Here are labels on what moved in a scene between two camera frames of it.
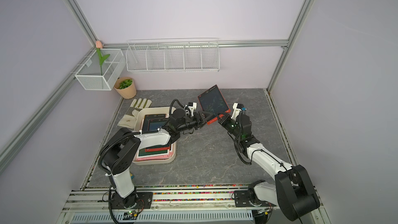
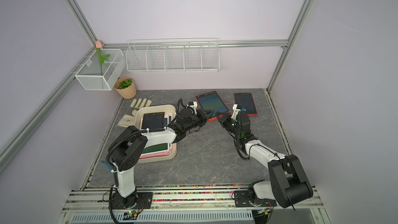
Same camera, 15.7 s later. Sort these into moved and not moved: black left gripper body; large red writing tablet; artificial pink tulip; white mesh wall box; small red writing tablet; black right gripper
Moved: small red writing tablet; large red writing tablet
Not moved: artificial pink tulip; black right gripper; black left gripper body; white mesh wall box
